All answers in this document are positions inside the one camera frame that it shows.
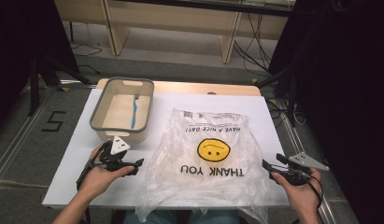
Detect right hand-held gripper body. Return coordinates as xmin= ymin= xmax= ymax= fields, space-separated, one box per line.
xmin=273 ymin=151 xmax=331 ymax=187

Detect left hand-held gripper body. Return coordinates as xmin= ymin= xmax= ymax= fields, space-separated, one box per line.
xmin=99 ymin=134 xmax=137 ymax=176

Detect beige bin with grey rim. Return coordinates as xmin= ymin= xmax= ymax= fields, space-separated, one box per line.
xmin=89 ymin=77 xmax=156 ymax=145

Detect blue toothbrush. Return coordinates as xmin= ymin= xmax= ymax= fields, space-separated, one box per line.
xmin=130 ymin=93 xmax=140 ymax=130

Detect clear plastic bag yellow face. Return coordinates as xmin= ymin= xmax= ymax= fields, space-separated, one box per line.
xmin=135 ymin=106 xmax=270 ymax=224

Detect person's right hand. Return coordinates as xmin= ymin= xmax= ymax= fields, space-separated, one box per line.
xmin=271 ymin=167 xmax=322 ymax=217

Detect person's left hand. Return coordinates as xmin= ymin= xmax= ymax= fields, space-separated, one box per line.
xmin=77 ymin=143 xmax=135 ymax=201

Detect white board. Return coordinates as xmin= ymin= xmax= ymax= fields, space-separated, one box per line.
xmin=42 ymin=88 xmax=291 ymax=210

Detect person's legs in jeans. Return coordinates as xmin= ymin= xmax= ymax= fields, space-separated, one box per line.
xmin=122 ymin=209 xmax=241 ymax=224

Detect black metal stand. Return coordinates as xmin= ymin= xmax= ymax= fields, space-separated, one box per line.
xmin=254 ymin=60 xmax=301 ymax=129

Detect wooden table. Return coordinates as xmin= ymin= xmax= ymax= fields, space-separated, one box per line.
xmin=95 ymin=77 xmax=263 ymax=97

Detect black curtain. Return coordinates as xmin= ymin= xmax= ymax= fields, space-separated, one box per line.
xmin=0 ymin=0 xmax=80 ymax=134
xmin=267 ymin=0 xmax=384 ymax=224

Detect black tripod stand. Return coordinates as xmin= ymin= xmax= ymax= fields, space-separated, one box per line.
xmin=26 ymin=50 xmax=92 ymax=118

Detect light wooden desk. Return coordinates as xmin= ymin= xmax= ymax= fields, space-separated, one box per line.
xmin=53 ymin=0 xmax=294 ymax=65

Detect left hand-held gripper cable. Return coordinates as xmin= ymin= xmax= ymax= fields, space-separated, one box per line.
xmin=75 ymin=143 xmax=110 ymax=191

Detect metal floor rail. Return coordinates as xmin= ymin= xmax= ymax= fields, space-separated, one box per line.
xmin=273 ymin=98 xmax=338 ymax=224
xmin=0 ymin=88 xmax=55 ymax=191

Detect thin black floor cable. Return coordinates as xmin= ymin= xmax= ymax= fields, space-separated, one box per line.
xmin=69 ymin=42 xmax=104 ymax=76

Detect black cables under desk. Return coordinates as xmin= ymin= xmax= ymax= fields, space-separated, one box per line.
xmin=233 ymin=12 xmax=277 ymax=78

